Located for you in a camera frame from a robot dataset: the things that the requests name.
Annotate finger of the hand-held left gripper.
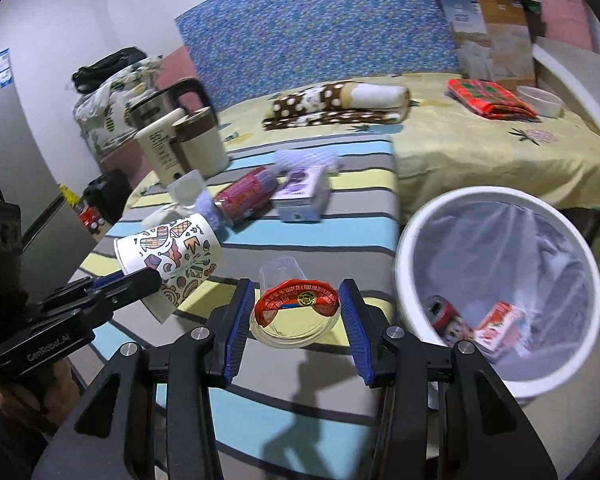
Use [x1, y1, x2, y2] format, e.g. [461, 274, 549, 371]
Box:
[95, 268, 162, 314]
[41, 270, 129, 314]

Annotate clear square plastic lid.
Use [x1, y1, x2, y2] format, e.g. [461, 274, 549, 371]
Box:
[167, 170, 206, 208]

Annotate blue patterned headboard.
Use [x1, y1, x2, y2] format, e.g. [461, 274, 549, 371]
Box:
[174, 0, 481, 111]

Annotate brown polka dot blanket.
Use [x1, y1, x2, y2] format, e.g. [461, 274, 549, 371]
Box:
[261, 80, 412, 132]

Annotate steel electric kettle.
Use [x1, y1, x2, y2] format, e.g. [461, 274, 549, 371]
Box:
[129, 77, 208, 133]

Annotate black box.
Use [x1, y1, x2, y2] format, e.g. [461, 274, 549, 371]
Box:
[82, 169, 133, 226]

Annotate white foam net sleeve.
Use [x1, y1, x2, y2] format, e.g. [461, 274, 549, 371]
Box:
[272, 149, 343, 176]

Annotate white bowl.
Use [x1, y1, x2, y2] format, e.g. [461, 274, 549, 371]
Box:
[516, 85, 565, 119]

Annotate white trash bin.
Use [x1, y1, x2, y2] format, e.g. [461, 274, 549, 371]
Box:
[394, 186, 600, 408]

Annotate small red item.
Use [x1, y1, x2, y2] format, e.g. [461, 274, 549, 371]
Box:
[77, 202, 108, 233]

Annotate purple and white small box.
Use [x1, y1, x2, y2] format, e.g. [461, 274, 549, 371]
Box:
[270, 165, 333, 224]

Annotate person's left forearm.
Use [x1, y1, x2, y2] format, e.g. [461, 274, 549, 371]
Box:
[0, 360, 83, 480]

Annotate striped table cloth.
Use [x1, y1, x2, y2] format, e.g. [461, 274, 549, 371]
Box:
[67, 135, 431, 480]

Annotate clear plastic bin liner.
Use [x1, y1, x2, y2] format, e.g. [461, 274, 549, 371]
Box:
[420, 200, 588, 376]

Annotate red snack can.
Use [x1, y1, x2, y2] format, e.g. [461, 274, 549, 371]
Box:
[214, 166, 281, 231]

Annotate beige and brown mug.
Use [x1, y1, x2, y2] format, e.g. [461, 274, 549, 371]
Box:
[172, 106, 231, 178]

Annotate grey refrigerator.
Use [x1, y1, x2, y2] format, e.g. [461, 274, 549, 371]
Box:
[0, 47, 98, 281]

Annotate clear cup with red lid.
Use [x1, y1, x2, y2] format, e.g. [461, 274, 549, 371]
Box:
[250, 256, 342, 347]

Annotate crushed red drink can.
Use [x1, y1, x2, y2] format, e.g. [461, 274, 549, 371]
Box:
[420, 295, 463, 346]

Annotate beige rectangular box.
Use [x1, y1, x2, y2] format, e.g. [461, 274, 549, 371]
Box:
[135, 107, 188, 187]

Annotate red plaid cloth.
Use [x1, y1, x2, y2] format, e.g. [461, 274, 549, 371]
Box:
[446, 78, 541, 121]

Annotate black bag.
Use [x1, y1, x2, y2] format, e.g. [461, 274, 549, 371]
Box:
[71, 47, 148, 95]

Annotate pineapple print fabric bag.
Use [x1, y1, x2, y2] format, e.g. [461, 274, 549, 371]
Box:
[72, 57, 162, 158]

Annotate white bed frame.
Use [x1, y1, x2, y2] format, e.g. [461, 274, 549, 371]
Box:
[532, 35, 600, 146]

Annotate cardboard bedding package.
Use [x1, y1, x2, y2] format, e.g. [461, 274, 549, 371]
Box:
[437, 0, 538, 88]

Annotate patterned paper cup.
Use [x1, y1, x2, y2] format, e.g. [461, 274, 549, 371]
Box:
[114, 212, 224, 325]

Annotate bed with yellow sheet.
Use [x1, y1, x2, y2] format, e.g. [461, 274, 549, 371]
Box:
[215, 72, 600, 213]

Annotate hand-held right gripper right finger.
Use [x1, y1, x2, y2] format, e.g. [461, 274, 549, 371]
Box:
[338, 279, 561, 480]

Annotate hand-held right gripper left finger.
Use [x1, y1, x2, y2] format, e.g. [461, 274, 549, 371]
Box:
[32, 278, 257, 480]

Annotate red and white carton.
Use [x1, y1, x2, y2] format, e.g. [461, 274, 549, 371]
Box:
[472, 301, 527, 363]

